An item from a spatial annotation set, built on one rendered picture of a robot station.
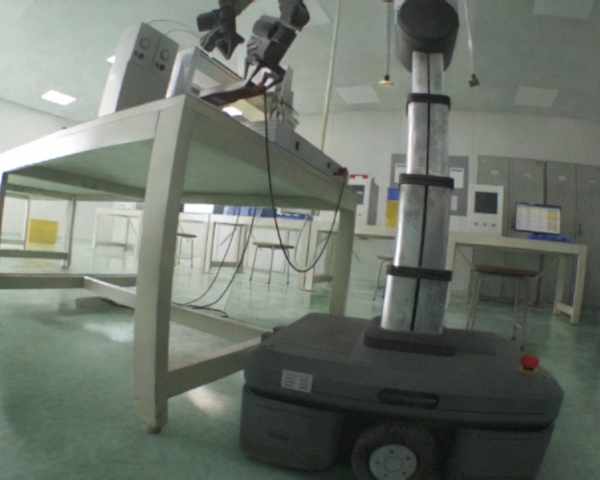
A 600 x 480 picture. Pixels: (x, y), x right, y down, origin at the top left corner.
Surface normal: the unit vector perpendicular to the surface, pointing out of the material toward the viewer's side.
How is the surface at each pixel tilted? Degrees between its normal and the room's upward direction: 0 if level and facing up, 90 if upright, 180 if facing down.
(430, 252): 90
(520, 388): 45
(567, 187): 90
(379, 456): 90
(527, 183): 90
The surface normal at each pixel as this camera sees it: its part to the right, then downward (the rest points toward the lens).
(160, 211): -0.44, -0.07
